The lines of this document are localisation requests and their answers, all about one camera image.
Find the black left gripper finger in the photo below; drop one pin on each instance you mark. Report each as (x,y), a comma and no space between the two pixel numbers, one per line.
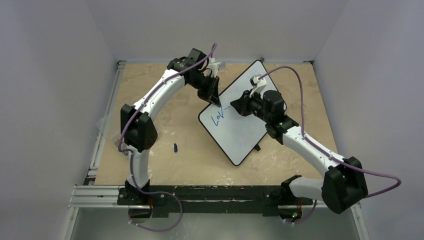
(206,89)
(215,92)

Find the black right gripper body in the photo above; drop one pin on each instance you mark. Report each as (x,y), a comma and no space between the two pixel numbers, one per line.
(245,105)

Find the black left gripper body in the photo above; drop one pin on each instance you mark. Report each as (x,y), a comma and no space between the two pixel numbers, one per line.
(198,83)

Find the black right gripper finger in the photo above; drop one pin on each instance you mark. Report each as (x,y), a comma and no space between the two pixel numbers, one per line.
(240,103)
(242,110)

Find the black framed whiteboard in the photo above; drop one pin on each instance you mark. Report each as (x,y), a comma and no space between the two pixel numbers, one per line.
(239,123)

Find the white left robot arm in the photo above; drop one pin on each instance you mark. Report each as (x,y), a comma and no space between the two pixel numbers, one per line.
(138,132)

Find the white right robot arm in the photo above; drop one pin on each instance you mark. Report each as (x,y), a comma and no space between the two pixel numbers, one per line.
(343,183)

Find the black base beam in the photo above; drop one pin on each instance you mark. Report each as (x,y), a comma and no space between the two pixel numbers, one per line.
(162,200)

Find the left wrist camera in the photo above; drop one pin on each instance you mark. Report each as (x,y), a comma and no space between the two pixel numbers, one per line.
(215,66)

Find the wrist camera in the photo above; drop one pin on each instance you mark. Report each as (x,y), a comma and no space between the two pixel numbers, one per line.
(258,84)
(215,66)

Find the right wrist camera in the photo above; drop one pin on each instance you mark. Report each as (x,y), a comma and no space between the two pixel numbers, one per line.
(258,84)

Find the aluminium frame rail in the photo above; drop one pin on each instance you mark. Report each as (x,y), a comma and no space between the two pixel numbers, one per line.
(89,195)

